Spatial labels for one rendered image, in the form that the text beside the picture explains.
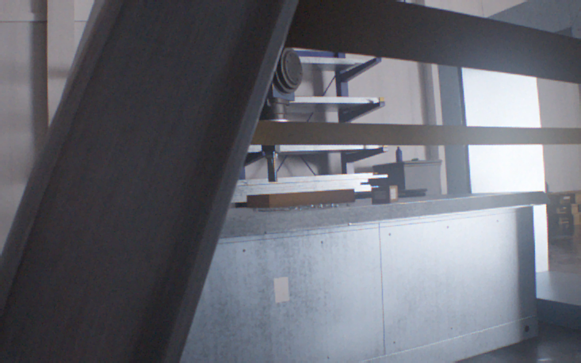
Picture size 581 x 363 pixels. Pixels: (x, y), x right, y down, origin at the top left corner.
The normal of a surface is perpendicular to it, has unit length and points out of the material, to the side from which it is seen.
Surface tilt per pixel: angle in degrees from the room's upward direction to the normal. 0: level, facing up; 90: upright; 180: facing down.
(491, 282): 90
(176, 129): 88
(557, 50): 90
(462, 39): 90
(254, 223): 67
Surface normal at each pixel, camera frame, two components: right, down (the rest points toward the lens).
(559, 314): -0.93, 0.05
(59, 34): 0.37, -0.04
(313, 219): 0.36, -0.42
